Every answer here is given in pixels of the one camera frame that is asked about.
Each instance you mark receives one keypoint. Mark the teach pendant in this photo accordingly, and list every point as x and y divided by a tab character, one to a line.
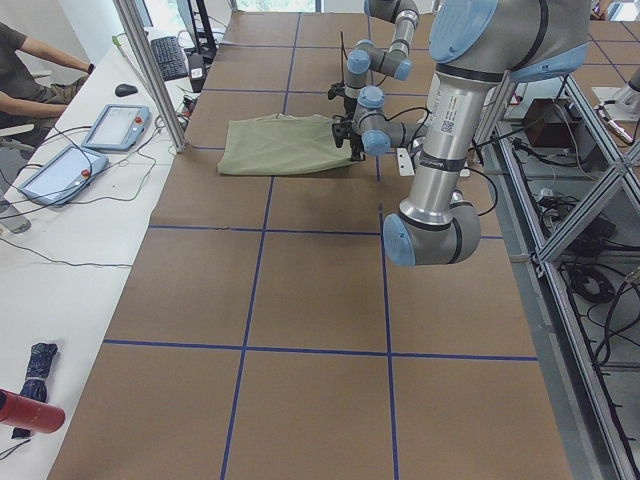
63	177
117	128

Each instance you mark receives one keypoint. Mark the upper teach pendant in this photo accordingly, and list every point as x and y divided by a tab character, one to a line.
117	128

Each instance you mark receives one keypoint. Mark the lower teach pendant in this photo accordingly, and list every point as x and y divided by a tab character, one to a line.
63	177

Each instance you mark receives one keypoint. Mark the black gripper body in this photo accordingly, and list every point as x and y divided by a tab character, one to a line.
346	99
355	141

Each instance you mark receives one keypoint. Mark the black keyboard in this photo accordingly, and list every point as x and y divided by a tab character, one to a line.
169	57

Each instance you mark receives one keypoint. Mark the aluminium frame post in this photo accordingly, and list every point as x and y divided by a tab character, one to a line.
132	23

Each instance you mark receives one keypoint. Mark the black power box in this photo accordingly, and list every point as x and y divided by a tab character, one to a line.
549	123

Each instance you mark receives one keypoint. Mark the olive green long-sleeve shirt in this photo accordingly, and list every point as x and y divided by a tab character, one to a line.
279	145

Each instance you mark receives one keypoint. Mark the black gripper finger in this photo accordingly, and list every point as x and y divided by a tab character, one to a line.
358	155

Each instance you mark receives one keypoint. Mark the black computer mouse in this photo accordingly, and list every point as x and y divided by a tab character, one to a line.
123	90

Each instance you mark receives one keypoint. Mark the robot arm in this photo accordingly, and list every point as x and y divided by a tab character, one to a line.
475	45
366	57

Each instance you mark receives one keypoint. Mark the seated person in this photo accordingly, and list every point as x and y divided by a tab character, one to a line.
23	99

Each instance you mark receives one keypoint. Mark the red bottle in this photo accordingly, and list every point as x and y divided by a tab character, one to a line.
29	414

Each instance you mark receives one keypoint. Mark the black labelled box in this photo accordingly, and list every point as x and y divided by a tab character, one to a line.
197	71

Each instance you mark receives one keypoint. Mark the dark folded umbrella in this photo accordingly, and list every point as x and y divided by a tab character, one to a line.
37	372

